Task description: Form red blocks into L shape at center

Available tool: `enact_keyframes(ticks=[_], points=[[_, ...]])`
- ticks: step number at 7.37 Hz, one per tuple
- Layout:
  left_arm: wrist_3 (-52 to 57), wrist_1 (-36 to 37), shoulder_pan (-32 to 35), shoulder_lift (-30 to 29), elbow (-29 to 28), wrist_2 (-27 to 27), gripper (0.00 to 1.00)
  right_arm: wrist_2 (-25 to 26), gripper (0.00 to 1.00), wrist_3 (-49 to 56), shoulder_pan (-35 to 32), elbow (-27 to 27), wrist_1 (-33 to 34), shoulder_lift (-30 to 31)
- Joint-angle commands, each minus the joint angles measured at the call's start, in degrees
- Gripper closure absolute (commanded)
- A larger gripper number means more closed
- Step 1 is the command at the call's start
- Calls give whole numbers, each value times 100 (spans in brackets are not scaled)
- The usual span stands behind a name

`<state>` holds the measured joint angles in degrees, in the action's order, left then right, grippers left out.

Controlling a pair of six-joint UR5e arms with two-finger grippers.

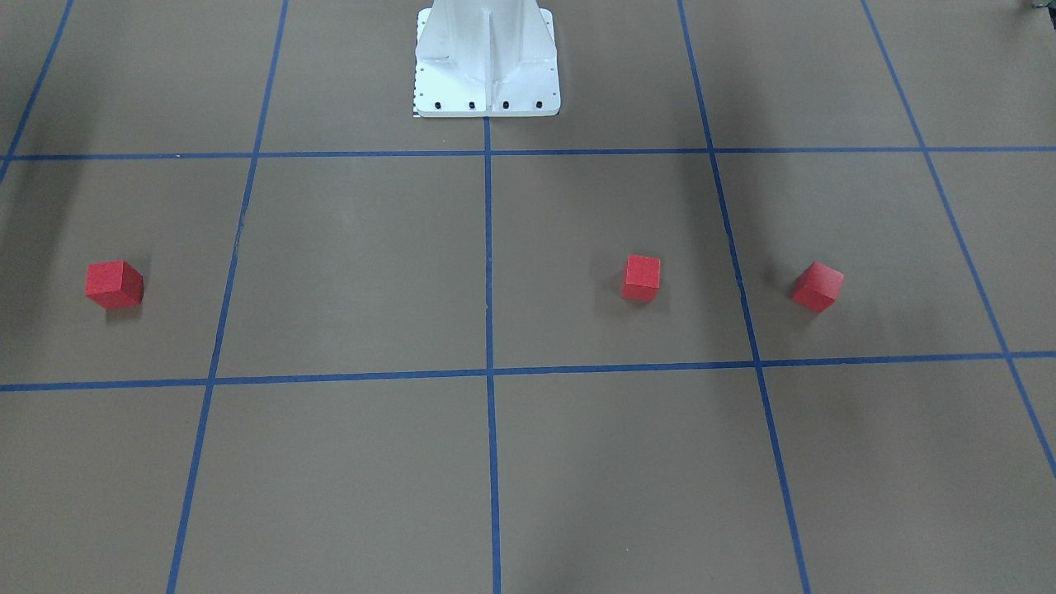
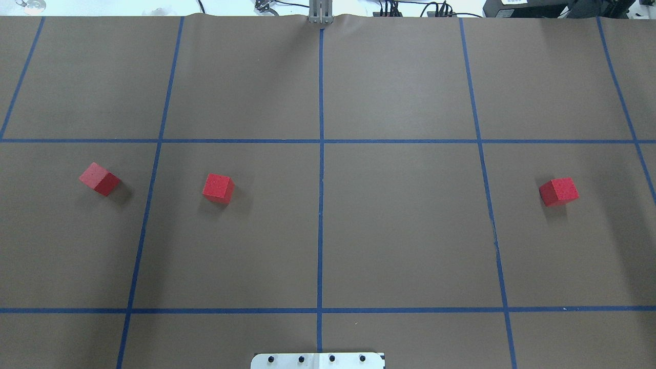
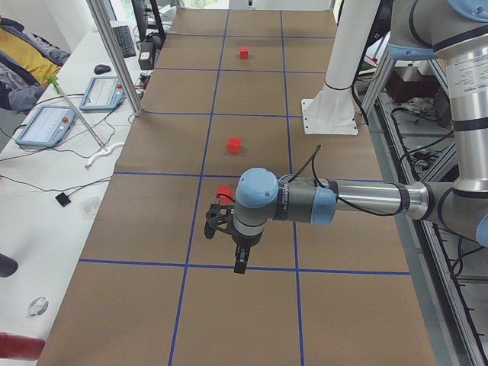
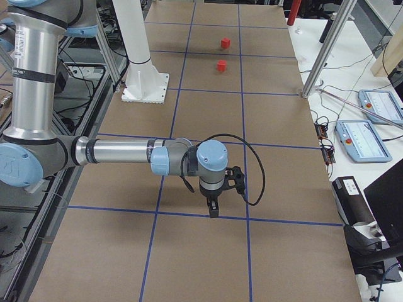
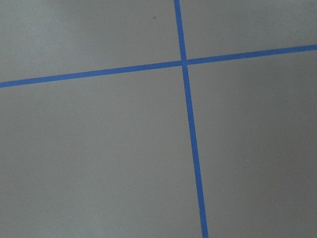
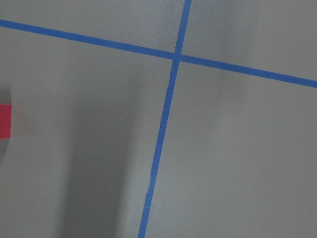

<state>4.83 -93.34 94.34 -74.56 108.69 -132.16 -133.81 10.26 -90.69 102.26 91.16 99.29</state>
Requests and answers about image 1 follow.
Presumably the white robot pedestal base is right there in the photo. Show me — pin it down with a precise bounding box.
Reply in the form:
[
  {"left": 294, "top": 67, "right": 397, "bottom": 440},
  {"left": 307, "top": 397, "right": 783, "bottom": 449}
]
[{"left": 412, "top": 1, "right": 562, "bottom": 118}]

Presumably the red block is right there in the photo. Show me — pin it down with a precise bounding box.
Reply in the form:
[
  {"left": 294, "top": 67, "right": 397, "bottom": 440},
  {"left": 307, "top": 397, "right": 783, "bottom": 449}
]
[
  {"left": 620, "top": 253, "right": 662, "bottom": 302},
  {"left": 790, "top": 261, "right": 845, "bottom": 314},
  {"left": 84, "top": 260, "right": 144, "bottom": 309}
]

